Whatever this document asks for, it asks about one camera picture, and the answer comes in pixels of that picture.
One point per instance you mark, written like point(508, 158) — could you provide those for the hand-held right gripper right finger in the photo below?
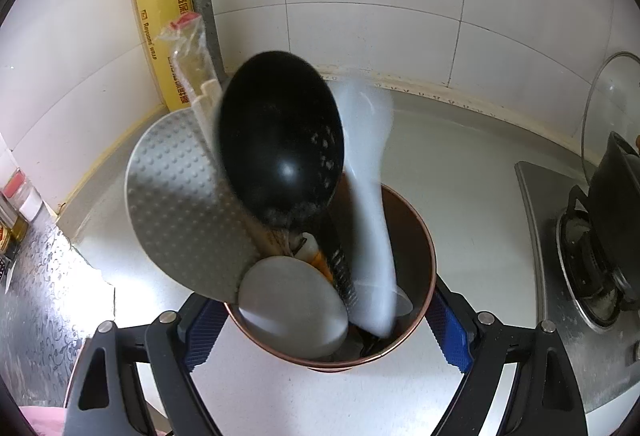
point(450, 336)

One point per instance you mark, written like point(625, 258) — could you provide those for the grey dotted rice paddle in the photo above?
point(175, 196)

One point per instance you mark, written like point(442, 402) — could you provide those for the black cooking pot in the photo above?
point(615, 186)

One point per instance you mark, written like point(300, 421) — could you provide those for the steel utensil holder cup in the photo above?
point(410, 236)

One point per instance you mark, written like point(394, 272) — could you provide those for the steel gas stove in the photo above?
point(540, 241)

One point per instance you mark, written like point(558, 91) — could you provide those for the yellow oil bottle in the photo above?
point(17, 231)

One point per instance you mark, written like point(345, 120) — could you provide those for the glass pot lid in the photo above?
point(615, 81)

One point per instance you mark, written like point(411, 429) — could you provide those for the pink clothing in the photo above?
point(50, 421)

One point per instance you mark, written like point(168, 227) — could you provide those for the black burner grate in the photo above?
point(580, 241)

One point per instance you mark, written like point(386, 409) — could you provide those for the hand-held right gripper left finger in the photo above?
point(205, 333)

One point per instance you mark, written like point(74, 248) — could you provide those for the yellow cling wrap box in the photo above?
point(150, 16)

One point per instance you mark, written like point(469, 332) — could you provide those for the white plastic spoon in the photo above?
point(370, 216)
point(292, 301)
point(404, 301)

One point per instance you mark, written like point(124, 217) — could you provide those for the chopsticks pair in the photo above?
point(192, 61)

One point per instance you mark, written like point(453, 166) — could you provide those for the white lidded spice jar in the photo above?
point(31, 206)

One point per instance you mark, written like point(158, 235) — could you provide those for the patterned silver sheet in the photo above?
point(50, 306)

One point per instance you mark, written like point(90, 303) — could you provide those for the beige patterned sealing strip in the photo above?
point(450, 91)

